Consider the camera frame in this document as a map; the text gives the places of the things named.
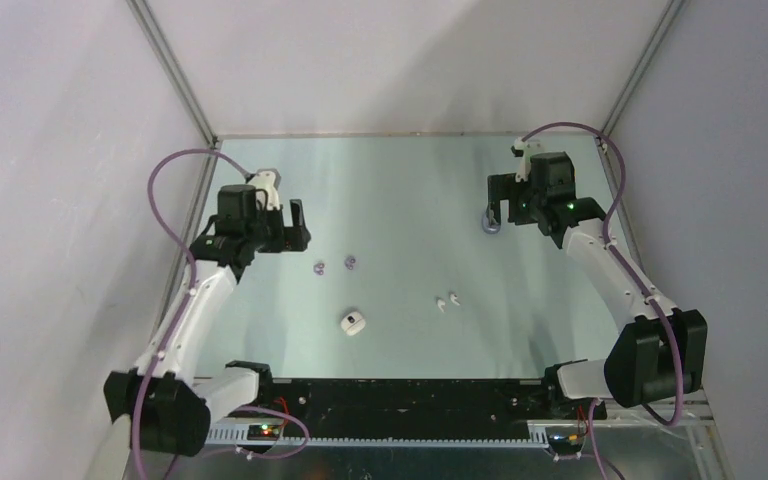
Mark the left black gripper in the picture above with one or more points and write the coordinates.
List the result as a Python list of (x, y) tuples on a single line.
[(289, 238)]

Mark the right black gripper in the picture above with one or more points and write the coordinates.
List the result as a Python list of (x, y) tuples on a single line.
[(505, 187)]

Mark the white earbud charging case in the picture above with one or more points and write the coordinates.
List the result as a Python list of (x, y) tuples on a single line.
[(353, 323)]

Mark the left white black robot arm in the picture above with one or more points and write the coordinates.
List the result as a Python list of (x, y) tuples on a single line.
[(169, 411)]

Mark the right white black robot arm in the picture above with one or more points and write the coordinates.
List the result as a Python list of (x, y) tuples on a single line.
[(660, 349)]

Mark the purple charging case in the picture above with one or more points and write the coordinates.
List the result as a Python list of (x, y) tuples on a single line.
[(489, 225)]

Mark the purple earbud right one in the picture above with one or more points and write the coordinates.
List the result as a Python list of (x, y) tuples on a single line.
[(350, 263)]

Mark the left circuit board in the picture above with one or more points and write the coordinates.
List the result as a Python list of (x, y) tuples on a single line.
[(263, 432)]

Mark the circuit board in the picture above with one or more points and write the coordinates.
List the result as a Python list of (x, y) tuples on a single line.
[(263, 432), (570, 439)]

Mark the right circuit board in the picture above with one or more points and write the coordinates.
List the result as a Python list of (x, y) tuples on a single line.
[(570, 439)]

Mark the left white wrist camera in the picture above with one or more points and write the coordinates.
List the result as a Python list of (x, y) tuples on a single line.
[(266, 183)]

